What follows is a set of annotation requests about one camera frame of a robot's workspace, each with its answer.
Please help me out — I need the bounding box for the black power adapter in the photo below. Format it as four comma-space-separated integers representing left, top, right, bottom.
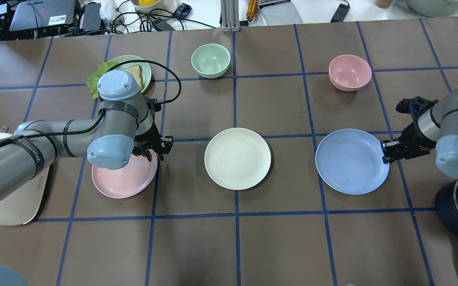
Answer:
330, 2, 350, 22

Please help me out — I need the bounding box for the pink bowl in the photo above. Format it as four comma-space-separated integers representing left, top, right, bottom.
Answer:
328, 54, 372, 92

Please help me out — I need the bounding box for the green plate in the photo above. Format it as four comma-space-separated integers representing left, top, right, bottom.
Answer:
109, 55, 151, 93

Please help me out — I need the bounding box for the green bowl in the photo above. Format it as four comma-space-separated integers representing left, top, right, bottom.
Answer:
191, 43, 231, 79

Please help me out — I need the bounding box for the bread slice on plate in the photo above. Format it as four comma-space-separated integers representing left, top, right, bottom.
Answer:
123, 64, 144, 90

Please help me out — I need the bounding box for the pink plate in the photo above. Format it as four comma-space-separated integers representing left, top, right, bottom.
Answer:
91, 151, 158, 199

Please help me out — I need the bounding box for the cream white plate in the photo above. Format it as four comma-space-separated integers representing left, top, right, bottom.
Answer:
204, 128, 272, 191

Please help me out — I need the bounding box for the green lettuce leaf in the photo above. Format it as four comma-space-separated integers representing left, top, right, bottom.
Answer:
85, 60, 118, 99

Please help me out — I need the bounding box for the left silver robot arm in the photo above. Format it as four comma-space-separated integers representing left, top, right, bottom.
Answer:
0, 70, 173, 201

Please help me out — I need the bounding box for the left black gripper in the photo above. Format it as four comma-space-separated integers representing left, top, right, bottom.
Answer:
132, 97, 173, 162

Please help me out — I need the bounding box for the blue plate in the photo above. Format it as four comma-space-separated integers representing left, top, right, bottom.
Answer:
316, 129, 390, 195

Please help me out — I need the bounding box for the white toaster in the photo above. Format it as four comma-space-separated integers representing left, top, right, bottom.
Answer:
0, 128, 52, 226

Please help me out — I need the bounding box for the bowl with toy fruit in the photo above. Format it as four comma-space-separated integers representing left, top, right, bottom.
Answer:
130, 0, 180, 15

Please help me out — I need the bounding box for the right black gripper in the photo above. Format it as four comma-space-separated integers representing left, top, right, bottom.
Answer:
380, 97, 438, 164

